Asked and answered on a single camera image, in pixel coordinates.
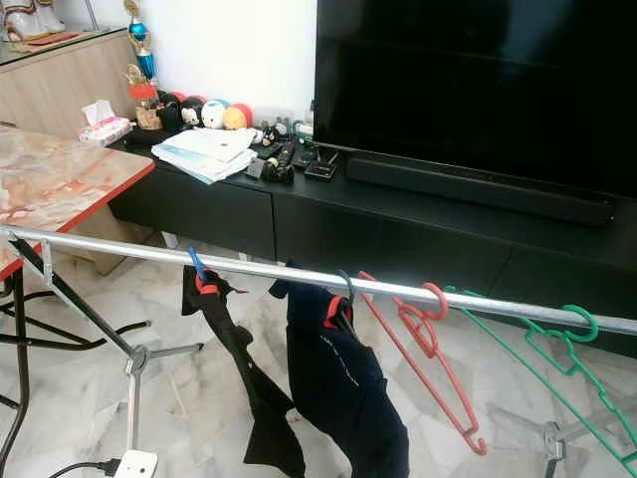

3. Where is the blue plastic hanger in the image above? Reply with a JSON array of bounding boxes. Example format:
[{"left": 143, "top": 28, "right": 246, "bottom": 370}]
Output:
[{"left": 187, "top": 247, "right": 210, "bottom": 285}]

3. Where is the black shirt red collar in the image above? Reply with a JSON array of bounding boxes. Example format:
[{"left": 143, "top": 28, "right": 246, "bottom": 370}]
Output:
[{"left": 181, "top": 267, "right": 306, "bottom": 478}]

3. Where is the black hanger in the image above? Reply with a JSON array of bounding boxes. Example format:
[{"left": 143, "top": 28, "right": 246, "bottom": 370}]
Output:
[{"left": 336, "top": 271, "right": 358, "bottom": 312}]

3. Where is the red plastic hanger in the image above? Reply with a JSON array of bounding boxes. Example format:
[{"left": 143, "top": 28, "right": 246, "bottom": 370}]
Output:
[{"left": 358, "top": 271, "right": 489, "bottom": 457}]

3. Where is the green plastic hanger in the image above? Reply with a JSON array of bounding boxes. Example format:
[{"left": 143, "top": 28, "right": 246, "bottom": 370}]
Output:
[{"left": 448, "top": 287, "right": 637, "bottom": 449}]

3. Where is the marble pattern folding table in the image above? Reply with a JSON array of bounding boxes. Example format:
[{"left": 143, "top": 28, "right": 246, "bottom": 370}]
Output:
[{"left": 0, "top": 123, "right": 157, "bottom": 478}]

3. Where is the silver metal clothes rack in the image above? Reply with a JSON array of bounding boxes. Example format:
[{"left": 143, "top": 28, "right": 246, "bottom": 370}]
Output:
[{"left": 0, "top": 225, "right": 637, "bottom": 478}]

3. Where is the pink white tissue box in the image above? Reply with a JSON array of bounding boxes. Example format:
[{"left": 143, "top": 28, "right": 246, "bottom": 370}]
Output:
[{"left": 78, "top": 100, "right": 132, "bottom": 146}]

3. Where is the light wooden sideboard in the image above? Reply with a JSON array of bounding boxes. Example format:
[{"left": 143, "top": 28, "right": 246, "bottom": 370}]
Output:
[{"left": 0, "top": 28, "right": 140, "bottom": 140}]

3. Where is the black low TV cabinet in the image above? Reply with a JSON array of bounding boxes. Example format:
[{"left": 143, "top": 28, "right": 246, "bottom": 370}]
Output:
[{"left": 107, "top": 134, "right": 637, "bottom": 320}]

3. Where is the red lidded jar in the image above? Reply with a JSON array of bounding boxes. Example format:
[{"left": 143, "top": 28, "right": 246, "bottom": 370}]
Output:
[{"left": 129, "top": 82, "right": 165, "bottom": 130}]

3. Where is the red flat tray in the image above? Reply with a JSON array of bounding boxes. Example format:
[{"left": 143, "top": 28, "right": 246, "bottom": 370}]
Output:
[{"left": 25, "top": 32, "right": 83, "bottom": 47}]

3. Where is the stack of white papers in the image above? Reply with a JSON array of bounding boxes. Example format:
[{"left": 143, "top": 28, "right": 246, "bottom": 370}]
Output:
[{"left": 151, "top": 127, "right": 260, "bottom": 185}]

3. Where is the white ceramic figurine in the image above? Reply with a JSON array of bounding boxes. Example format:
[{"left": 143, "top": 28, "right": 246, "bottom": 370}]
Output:
[{"left": 5, "top": 0, "right": 71, "bottom": 43}]

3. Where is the black mouse plush white face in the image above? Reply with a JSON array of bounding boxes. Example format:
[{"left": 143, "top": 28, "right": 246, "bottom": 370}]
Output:
[{"left": 179, "top": 96, "right": 206, "bottom": 130}]

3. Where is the blue and gold trophy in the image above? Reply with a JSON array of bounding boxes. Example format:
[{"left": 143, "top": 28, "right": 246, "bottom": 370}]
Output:
[{"left": 124, "top": 0, "right": 157, "bottom": 101}]

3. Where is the white round plush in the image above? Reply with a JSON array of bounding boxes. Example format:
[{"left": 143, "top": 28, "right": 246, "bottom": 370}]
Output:
[{"left": 201, "top": 98, "right": 228, "bottom": 130}]

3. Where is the white power strip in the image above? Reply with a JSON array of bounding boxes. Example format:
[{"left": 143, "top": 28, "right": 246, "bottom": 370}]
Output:
[{"left": 114, "top": 450, "right": 158, "bottom": 478}]

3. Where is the orange round plush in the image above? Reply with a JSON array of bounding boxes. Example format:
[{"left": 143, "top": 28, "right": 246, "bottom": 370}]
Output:
[{"left": 224, "top": 102, "right": 253, "bottom": 131}]

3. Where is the black tape dispenser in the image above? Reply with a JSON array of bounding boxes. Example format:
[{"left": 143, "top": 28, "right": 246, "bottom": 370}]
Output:
[{"left": 262, "top": 159, "right": 295, "bottom": 185}]

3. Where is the small panda figurine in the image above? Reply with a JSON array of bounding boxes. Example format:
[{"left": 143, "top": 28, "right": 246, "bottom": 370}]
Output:
[{"left": 256, "top": 121, "right": 286, "bottom": 147}]

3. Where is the black remote control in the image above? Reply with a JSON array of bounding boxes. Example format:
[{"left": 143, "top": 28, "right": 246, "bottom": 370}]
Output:
[{"left": 274, "top": 140, "right": 297, "bottom": 169}]

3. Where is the dark navy printed t-shirt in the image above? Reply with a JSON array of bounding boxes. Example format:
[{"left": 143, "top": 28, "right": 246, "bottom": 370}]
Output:
[{"left": 271, "top": 264, "right": 411, "bottom": 478}]

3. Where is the black soundbar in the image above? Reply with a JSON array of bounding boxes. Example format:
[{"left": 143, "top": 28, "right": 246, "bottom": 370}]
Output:
[{"left": 345, "top": 154, "right": 616, "bottom": 228}]

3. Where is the large black television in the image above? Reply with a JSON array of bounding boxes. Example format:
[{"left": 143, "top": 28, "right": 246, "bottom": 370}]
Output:
[{"left": 314, "top": 0, "right": 637, "bottom": 200}]

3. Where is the black power cable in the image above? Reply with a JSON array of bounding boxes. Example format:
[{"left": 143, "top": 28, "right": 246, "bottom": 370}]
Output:
[{"left": 50, "top": 458, "right": 120, "bottom": 478}]

